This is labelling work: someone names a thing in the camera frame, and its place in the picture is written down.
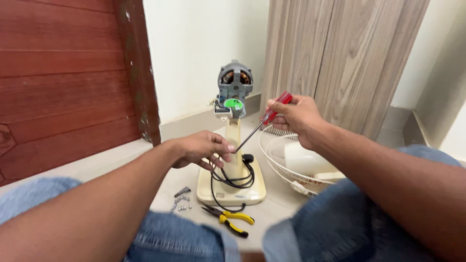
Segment person's right hand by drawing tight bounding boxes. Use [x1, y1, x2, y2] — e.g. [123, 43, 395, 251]
[266, 95, 329, 151]

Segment person's left hand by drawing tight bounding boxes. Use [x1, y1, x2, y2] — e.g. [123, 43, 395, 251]
[170, 130, 237, 172]

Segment red handled screwdriver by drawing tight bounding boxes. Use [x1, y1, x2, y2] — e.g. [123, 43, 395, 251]
[234, 91, 293, 154]

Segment black power cable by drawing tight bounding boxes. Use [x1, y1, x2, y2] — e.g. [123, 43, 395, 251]
[210, 154, 256, 213]

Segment white plastic motor cover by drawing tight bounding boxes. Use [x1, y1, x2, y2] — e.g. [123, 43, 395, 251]
[283, 141, 340, 175]

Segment cream fan stand base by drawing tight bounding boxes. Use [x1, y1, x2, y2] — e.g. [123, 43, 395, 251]
[197, 109, 266, 207]

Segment pile of small silver screws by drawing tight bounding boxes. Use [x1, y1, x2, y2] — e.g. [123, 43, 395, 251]
[171, 195, 193, 214]

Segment white plastic fan part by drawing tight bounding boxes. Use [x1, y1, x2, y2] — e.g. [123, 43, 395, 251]
[313, 171, 347, 182]

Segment grey fan motor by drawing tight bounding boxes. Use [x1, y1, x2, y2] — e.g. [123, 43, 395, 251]
[217, 60, 254, 119]

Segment grey wood grain cabinet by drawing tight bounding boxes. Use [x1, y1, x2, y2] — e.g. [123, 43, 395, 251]
[259, 0, 431, 141]

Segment yellow black pliers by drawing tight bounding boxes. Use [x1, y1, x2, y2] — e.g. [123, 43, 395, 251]
[200, 203, 255, 239]

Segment person's left leg in jeans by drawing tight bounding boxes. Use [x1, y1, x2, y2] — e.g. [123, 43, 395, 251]
[0, 177, 241, 262]

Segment red wooden door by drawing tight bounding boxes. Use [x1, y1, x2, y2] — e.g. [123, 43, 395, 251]
[0, 0, 162, 187]

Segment white wire fan guard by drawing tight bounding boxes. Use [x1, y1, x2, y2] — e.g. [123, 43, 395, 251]
[258, 124, 347, 197]

